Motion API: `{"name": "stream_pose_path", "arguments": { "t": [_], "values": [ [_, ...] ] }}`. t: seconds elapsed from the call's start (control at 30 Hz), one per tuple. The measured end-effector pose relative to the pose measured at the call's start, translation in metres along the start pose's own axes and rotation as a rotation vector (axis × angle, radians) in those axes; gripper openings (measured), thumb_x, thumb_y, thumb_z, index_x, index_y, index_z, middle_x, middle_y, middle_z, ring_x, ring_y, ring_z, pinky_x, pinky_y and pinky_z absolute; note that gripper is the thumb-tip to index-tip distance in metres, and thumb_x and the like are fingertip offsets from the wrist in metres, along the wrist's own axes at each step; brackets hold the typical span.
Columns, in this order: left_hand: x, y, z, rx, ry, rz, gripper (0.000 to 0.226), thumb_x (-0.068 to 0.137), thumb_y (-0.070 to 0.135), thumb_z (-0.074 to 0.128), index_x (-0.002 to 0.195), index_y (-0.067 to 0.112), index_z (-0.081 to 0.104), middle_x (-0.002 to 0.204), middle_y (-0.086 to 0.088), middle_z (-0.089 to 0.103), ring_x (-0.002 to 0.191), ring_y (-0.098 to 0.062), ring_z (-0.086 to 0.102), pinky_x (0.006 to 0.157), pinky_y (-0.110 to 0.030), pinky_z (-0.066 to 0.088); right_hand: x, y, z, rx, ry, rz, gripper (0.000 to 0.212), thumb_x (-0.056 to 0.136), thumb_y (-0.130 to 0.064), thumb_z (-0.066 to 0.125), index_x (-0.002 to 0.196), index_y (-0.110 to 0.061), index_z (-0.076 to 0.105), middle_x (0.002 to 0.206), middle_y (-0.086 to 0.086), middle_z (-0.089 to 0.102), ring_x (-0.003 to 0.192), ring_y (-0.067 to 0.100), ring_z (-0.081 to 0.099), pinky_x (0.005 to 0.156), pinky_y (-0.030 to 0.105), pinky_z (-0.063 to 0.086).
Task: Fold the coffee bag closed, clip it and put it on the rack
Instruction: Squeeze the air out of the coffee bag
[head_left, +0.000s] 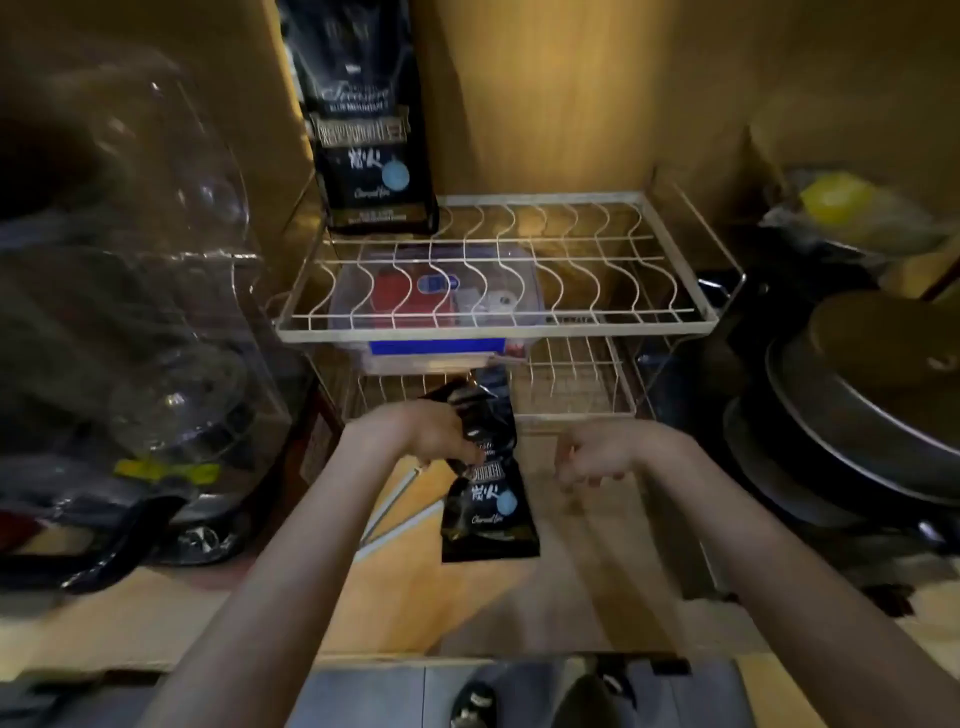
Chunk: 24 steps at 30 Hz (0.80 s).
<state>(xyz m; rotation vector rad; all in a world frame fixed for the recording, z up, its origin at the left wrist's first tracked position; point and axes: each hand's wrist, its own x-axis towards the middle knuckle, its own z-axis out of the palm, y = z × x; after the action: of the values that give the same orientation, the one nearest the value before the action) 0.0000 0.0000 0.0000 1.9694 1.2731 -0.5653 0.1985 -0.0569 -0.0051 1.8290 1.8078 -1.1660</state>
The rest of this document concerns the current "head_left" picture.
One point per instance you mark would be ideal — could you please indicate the small red black box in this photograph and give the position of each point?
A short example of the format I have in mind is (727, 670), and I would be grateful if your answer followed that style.
(514, 349)

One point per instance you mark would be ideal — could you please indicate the white tape roll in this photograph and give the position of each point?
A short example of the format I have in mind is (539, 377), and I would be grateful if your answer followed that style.
(501, 300)

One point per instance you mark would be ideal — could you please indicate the person's left hand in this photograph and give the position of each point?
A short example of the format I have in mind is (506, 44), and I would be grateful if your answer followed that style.
(420, 439)

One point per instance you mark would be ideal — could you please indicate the grey steel pan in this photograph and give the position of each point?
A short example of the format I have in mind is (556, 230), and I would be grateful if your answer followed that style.
(772, 480)

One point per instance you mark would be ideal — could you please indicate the clear plastic blender jug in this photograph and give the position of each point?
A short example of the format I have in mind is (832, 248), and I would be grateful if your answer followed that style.
(150, 300)

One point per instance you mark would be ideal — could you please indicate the black coffee bag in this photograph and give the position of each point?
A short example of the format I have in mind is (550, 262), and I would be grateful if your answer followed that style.
(360, 112)
(491, 517)

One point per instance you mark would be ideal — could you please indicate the yellow round object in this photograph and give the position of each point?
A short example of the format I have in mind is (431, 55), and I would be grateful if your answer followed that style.
(836, 199)

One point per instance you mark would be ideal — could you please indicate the light blue bag clip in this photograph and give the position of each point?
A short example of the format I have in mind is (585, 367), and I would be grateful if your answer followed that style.
(386, 510)

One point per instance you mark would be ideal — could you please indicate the person's right forearm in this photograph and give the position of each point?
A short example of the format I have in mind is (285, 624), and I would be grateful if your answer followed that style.
(787, 600)

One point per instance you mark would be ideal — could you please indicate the black bracket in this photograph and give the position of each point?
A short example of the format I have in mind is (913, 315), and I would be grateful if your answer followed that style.
(652, 664)

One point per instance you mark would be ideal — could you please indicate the cardboard box red print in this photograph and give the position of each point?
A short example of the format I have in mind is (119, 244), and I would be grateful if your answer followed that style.
(776, 694)

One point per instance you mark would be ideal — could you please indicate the red packet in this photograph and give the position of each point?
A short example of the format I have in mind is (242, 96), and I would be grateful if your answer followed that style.
(390, 292)

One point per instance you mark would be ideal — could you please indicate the person's right hand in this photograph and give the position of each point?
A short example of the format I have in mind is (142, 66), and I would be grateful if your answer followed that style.
(622, 450)

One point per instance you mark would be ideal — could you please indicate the clear box with blue handle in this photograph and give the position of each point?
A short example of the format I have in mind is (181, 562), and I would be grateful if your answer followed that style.
(427, 349)

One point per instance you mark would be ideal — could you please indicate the clear plastic bag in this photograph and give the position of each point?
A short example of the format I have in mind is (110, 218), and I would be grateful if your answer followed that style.
(922, 232)

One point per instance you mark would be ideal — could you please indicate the olive trousers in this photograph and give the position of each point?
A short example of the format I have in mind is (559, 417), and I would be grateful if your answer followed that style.
(592, 705)

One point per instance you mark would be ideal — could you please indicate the person's left forearm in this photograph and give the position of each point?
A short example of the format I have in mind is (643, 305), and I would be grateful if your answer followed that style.
(285, 585)

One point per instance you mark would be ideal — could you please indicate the black sandal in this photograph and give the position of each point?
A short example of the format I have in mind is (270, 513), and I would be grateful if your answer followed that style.
(474, 706)
(619, 682)

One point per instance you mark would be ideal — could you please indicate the steel tabletop stove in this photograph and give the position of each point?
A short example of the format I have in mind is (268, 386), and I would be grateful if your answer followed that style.
(690, 525)

